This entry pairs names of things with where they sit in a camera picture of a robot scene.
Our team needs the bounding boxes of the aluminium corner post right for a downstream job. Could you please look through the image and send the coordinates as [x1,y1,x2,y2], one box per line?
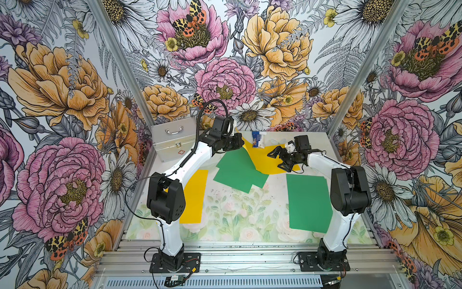
[327,0,410,137]

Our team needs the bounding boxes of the aluminium corner post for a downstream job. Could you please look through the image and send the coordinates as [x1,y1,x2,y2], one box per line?
[327,0,410,137]
[89,1,155,126]

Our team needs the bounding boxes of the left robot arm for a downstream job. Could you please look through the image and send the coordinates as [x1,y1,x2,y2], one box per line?
[147,130,244,273]

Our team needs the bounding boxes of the large green paper sheet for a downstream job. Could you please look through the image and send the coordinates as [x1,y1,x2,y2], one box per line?
[286,174,333,234]

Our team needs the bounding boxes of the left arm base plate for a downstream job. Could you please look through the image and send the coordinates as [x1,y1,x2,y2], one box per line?
[149,252,202,273]

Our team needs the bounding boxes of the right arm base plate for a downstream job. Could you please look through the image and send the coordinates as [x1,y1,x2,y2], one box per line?
[296,250,351,272]

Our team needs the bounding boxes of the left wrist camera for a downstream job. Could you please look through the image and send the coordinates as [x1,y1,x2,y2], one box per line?
[211,116,234,136]

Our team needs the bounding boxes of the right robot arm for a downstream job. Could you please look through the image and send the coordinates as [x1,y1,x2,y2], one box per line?
[267,143,372,272]

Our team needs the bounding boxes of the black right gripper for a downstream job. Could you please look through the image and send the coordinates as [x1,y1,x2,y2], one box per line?
[268,145,303,173]

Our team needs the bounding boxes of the blue white snack packet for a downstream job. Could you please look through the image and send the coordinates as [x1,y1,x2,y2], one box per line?
[251,131,267,149]

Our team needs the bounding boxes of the aluminium rail frame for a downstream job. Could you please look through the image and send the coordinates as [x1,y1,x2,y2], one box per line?
[95,236,402,277]

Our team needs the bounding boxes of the silver metal case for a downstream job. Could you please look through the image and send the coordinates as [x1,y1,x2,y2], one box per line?
[151,118,196,162]

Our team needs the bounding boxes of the yellow paper sheet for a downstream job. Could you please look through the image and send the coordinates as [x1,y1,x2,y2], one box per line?
[244,140,286,175]
[180,170,208,224]

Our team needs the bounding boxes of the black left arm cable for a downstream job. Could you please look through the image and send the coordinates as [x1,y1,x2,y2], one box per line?
[178,98,230,171]

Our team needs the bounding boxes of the yellow paper sheet top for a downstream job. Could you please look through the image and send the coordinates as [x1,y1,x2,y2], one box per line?
[244,140,286,175]

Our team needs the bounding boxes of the aluminium corner post left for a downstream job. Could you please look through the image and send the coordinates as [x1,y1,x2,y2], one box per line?
[89,1,155,126]

